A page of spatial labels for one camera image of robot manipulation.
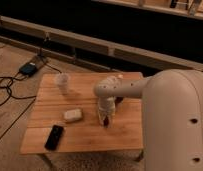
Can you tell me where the wooden table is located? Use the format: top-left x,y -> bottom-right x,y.
20,73 -> 143,154

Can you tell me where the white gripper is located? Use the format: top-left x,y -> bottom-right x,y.
98,97 -> 116,125

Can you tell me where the white sponge block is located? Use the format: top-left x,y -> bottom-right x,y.
63,109 -> 83,122

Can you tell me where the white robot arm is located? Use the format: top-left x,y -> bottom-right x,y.
94,69 -> 203,171

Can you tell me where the black power adapter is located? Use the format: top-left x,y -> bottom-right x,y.
19,63 -> 37,76

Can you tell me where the black remote control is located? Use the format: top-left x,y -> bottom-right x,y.
44,125 -> 64,150

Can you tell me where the dark round bowl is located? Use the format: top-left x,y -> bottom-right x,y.
115,97 -> 124,104

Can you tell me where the clear plastic cup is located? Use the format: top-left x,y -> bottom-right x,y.
54,73 -> 70,94

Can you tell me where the black floor cable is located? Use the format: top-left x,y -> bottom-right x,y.
0,53 -> 63,145

